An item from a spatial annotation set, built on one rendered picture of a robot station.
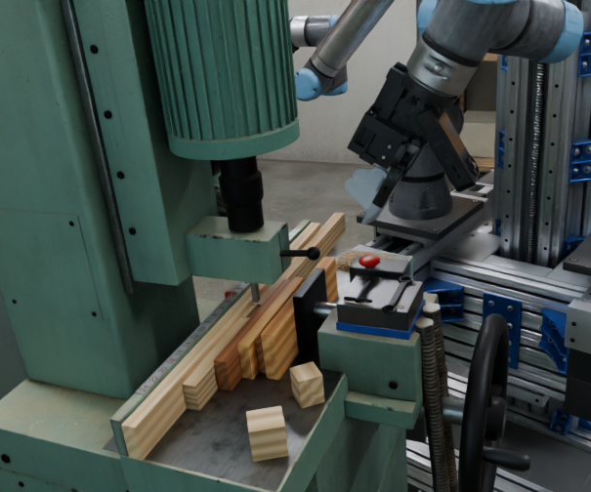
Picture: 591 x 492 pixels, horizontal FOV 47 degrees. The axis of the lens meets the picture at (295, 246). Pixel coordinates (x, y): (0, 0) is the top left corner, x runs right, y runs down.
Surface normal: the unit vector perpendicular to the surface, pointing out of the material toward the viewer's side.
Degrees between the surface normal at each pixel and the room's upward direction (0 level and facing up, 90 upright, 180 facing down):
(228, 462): 0
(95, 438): 0
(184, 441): 0
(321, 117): 90
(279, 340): 90
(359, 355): 90
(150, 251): 90
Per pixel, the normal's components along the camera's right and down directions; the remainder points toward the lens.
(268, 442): 0.14, 0.40
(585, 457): -0.09, -0.90
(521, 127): -0.64, 0.37
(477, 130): -0.45, 0.41
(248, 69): 0.43, 0.34
